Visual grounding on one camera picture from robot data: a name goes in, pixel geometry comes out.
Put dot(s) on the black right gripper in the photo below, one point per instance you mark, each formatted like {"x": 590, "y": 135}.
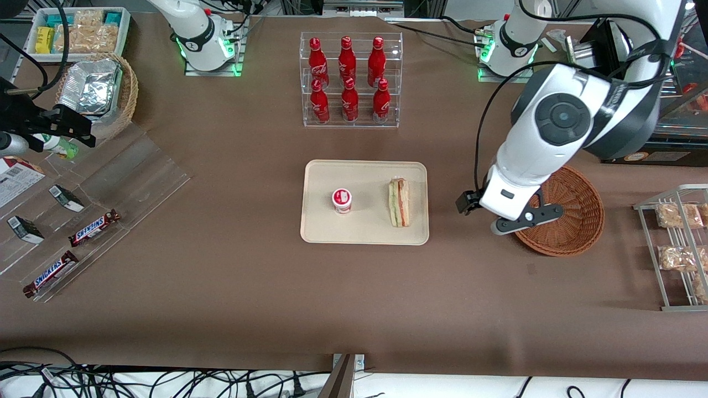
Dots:
{"x": 22, "y": 120}

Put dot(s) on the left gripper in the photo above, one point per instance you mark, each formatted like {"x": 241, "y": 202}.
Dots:
{"x": 468, "y": 202}

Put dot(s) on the triangle sandwich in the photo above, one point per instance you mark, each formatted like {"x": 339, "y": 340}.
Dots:
{"x": 399, "y": 202}

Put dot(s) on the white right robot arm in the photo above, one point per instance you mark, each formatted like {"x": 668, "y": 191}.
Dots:
{"x": 193, "y": 27}

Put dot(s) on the silver foil tray stack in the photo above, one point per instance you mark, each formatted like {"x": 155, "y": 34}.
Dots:
{"x": 88, "y": 88}

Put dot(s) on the tan wicker basket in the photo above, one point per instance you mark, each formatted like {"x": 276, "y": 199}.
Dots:
{"x": 128, "y": 94}

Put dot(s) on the beige plastic tray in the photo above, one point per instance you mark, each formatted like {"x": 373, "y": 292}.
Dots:
{"x": 365, "y": 226}

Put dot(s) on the brown wicker basket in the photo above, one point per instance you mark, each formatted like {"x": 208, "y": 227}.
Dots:
{"x": 575, "y": 221}

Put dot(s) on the green white small bottle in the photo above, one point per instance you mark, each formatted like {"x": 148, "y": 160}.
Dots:
{"x": 61, "y": 146}

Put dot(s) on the small black white box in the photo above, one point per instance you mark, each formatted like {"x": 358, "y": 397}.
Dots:
{"x": 67, "y": 199}
{"x": 25, "y": 229}

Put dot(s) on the clear acrylic stepped stand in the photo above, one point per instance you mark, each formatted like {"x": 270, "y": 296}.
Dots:
{"x": 138, "y": 177}

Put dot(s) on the printed cardboard box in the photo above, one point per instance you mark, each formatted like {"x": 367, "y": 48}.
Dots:
{"x": 16, "y": 179}

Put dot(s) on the beige cracker bag pile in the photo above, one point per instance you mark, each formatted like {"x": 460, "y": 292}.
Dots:
{"x": 88, "y": 36}

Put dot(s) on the yellow snack pack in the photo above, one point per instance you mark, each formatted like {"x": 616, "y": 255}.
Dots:
{"x": 44, "y": 40}

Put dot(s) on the snickers chocolate bar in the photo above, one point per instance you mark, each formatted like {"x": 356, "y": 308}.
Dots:
{"x": 94, "y": 228}
{"x": 51, "y": 274}

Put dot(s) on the white plastic bin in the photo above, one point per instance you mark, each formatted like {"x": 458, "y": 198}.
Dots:
{"x": 124, "y": 33}

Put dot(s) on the teal snack pack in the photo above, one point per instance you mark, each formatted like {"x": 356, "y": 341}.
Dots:
{"x": 112, "y": 17}
{"x": 55, "y": 20}

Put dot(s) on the red white yogurt cup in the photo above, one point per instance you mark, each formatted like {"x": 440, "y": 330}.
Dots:
{"x": 342, "y": 200}

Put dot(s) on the red cola bottle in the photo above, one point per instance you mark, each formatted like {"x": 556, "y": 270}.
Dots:
{"x": 319, "y": 105}
{"x": 317, "y": 61}
{"x": 347, "y": 58}
{"x": 376, "y": 61}
{"x": 381, "y": 104}
{"x": 349, "y": 104}

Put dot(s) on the clear acrylic bottle rack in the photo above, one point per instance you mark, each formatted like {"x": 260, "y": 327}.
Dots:
{"x": 359, "y": 124}

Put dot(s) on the silver metal box device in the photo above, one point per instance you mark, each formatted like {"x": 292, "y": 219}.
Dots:
{"x": 581, "y": 52}

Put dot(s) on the clear plastic wrapper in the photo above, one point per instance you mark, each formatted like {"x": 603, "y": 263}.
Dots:
{"x": 556, "y": 36}

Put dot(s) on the brown snack bag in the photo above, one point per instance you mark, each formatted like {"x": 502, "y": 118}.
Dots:
{"x": 704, "y": 213}
{"x": 677, "y": 215}
{"x": 677, "y": 258}
{"x": 701, "y": 287}

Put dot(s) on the black food warmer machine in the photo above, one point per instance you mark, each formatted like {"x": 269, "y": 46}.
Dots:
{"x": 680, "y": 149}

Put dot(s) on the red sausage on skewer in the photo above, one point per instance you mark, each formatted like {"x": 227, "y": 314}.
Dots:
{"x": 679, "y": 51}

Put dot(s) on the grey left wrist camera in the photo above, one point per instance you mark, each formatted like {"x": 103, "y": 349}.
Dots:
{"x": 525, "y": 218}

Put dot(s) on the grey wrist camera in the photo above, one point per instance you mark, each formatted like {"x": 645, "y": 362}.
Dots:
{"x": 525, "y": 218}
{"x": 11, "y": 145}

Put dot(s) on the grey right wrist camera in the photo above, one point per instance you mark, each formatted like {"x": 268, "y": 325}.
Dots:
{"x": 11, "y": 145}

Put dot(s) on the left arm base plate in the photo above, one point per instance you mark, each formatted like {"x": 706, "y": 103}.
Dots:
{"x": 500, "y": 79}

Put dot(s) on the metal bracket post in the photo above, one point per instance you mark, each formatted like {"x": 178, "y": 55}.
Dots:
{"x": 340, "y": 381}

